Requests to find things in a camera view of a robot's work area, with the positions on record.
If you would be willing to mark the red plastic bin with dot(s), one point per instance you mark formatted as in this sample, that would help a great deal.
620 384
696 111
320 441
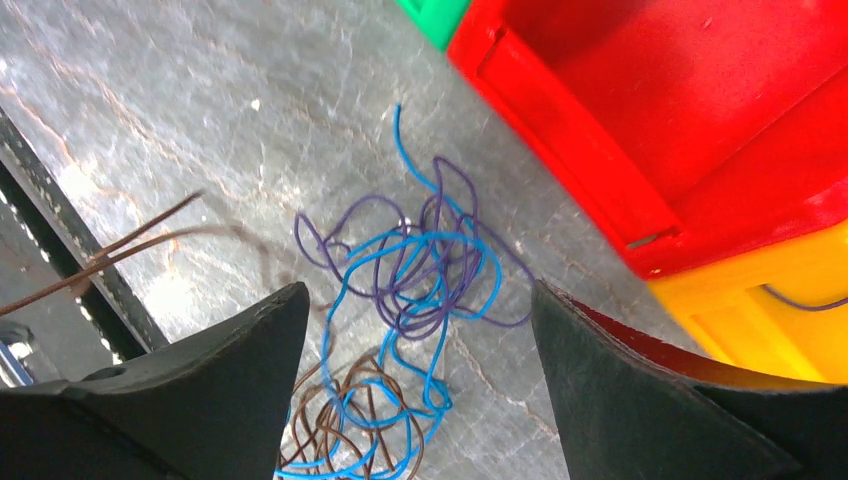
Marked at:
689 131

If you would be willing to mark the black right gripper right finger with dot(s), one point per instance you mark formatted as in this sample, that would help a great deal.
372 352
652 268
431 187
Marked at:
628 405

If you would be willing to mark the orange plastic bin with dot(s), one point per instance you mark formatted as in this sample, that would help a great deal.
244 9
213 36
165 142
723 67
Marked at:
780 309

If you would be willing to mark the green plastic bin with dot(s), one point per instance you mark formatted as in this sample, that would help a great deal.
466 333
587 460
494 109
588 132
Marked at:
438 20

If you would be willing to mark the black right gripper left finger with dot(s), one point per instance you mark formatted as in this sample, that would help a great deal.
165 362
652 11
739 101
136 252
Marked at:
210 406

